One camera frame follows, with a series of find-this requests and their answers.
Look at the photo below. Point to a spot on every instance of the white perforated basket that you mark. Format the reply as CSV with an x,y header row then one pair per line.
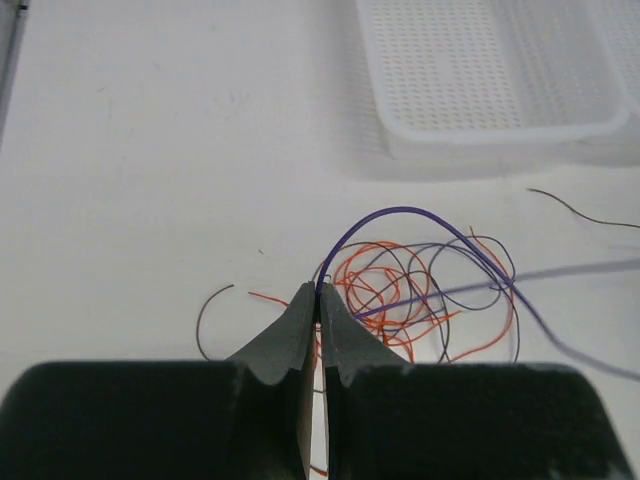
x,y
616,23
469,77

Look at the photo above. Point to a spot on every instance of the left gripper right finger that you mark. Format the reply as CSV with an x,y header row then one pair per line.
x,y
388,418

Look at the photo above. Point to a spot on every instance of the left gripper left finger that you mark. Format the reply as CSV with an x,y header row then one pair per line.
x,y
245,417

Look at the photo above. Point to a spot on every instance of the left white perforated basket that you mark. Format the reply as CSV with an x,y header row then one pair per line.
x,y
469,77

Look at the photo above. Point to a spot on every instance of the right white perforated basket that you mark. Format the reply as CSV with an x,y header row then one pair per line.
x,y
616,23

